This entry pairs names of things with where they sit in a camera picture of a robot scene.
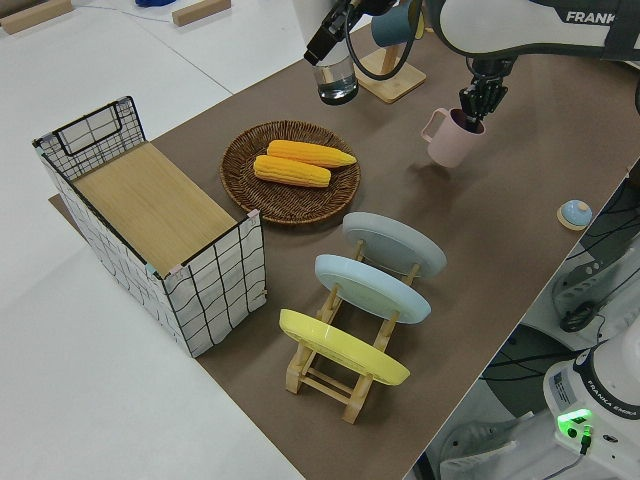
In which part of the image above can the wire basket with wooden lid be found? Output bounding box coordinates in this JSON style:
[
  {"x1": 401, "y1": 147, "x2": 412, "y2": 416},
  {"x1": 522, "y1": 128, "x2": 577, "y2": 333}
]
[{"x1": 32, "y1": 95, "x2": 267, "y2": 359}]

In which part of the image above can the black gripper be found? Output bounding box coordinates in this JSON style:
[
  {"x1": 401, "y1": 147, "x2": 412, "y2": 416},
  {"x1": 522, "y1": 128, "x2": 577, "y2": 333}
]
[
  {"x1": 349, "y1": 0, "x2": 401, "y2": 16},
  {"x1": 459, "y1": 58, "x2": 514, "y2": 126}
]

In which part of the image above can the wooden mug tree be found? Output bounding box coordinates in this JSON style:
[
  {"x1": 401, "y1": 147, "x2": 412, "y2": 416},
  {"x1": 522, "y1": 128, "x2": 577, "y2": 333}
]
[{"x1": 357, "y1": 0, "x2": 428, "y2": 105}]

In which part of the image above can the yellow corn cob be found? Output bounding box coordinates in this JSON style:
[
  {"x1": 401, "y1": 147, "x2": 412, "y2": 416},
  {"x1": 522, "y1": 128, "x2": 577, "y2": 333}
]
[
  {"x1": 267, "y1": 139, "x2": 358, "y2": 169},
  {"x1": 253, "y1": 154, "x2": 332, "y2": 189}
]

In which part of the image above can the yellow plate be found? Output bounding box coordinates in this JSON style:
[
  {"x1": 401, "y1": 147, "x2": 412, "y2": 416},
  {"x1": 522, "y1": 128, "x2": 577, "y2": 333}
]
[{"x1": 278, "y1": 308, "x2": 412, "y2": 388}]

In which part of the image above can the round wicker basket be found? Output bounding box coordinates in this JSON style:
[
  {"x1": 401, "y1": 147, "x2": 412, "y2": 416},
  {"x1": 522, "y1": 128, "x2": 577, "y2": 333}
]
[{"x1": 220, "y1": 119, "x2": 362, "y2": 226}]

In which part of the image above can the brown table mat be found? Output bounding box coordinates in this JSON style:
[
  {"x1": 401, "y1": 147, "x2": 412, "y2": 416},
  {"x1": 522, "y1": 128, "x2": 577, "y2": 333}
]
[{"x1": 47, "y1": 0, "x2": 640, "y2": 480}]

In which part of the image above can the pink mug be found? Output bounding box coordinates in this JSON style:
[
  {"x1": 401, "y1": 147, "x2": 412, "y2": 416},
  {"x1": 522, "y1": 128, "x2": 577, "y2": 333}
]
[{"x1": 420, "y1": 107, "x2": 487, "y2": 169}]

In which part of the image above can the light blue plate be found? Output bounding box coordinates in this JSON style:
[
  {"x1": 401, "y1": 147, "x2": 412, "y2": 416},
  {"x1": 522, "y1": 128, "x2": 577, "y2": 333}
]
[{"x1": 314, "y1": 253, "x2": 433, "y2": 326}]

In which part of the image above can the grey plate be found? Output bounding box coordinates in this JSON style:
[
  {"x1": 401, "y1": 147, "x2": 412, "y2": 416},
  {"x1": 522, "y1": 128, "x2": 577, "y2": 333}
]
[{"x1": 341, "y1": 211, "x2": 448, "y2": 279}]

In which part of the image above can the wooden plate rack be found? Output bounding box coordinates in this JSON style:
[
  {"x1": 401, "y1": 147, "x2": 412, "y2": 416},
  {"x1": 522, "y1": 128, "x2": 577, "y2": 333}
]
[{"x1": 284, "y1": 238, "x2": 421, "y2": 425}]

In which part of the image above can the light wooden block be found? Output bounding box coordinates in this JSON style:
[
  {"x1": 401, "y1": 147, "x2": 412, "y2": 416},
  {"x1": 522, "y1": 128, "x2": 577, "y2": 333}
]
[
  {"x1": 171, "y1": 0, "x2": 234, "y2": 27},
  {"x1": 0, "y1": 0, "x2": 74, "y2": 36}
]

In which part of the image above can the teal blue mug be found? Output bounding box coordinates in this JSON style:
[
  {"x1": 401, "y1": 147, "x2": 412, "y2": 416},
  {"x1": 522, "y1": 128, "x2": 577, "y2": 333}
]
[{"x1": 370, "y1": 0, "x2": 425, "y2": 49}]

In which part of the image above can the white metal robot stand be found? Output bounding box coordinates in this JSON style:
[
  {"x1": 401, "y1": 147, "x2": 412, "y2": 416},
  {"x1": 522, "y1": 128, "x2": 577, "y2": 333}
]
[{"x1": 549, "y1": 239, "x2": 640, "y2": 334}]

